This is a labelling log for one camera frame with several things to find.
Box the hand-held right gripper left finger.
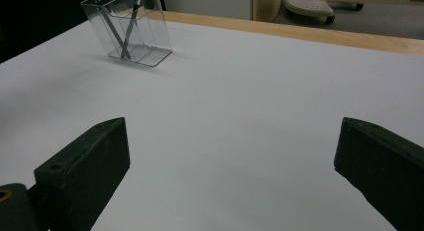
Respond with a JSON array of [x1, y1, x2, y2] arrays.
[[33, 116, 131, 231]]

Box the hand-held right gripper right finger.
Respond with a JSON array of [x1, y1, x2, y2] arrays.
[[333, 116, 424, 231]]

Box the clear acrylic organizer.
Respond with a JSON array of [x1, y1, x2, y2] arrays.
[[80, 0, 174, 68]]

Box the black makeup brush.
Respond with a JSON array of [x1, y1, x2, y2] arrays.
[[89, 0, 132, 60], [121, 0, 144, 59]]

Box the white table cover board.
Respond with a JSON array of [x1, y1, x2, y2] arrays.
[[0, 19, 424, 231]]

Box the light wooden table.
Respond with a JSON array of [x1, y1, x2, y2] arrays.
[[146, 10, 424, 57]]

